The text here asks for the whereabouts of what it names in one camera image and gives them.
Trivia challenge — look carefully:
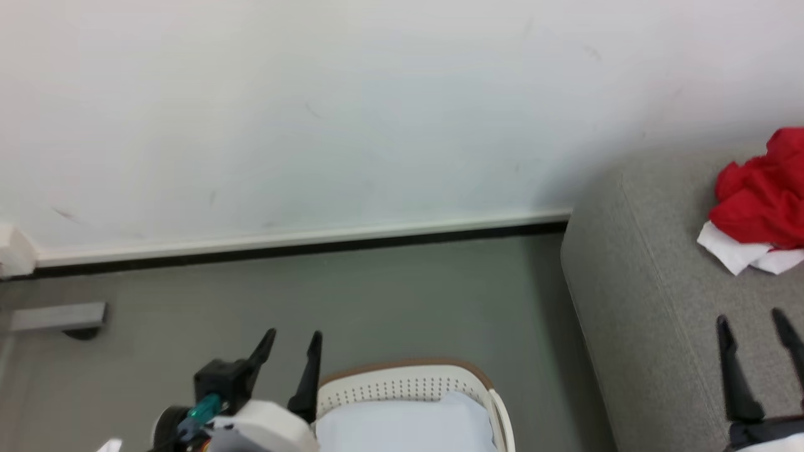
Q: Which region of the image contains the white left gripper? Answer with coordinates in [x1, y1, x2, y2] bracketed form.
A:
[202, 328, 323, 452]

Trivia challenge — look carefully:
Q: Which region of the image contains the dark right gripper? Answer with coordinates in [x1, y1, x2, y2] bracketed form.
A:
[716, 308, 804, 452]

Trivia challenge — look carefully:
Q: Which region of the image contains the red and white garment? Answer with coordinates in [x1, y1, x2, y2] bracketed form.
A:
[696, 127, 804, 277]

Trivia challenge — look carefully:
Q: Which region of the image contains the light blue garment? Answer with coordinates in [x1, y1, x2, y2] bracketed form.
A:
[314, 390, 499, 452]

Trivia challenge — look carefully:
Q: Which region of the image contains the grey fabric sofa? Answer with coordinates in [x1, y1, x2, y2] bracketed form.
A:
[560, 141, 804, 452]

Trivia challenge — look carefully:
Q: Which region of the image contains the white perforated laundry basket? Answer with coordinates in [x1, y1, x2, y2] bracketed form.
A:
[314, 359, 517, 452]

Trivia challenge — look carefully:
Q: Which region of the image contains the white and black baseboard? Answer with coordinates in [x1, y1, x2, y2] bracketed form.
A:
[35, 210, 573, 277]

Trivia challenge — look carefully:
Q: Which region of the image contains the teal cable connector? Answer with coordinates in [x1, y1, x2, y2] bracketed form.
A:
[186, 394, 222, 422]

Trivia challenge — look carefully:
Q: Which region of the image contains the grey metal foot bracket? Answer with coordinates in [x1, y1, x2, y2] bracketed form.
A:
[9, 303, 108, 333]

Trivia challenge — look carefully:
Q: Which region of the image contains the white wall socket box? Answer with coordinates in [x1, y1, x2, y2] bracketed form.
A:
[0, 224, 38, 279]

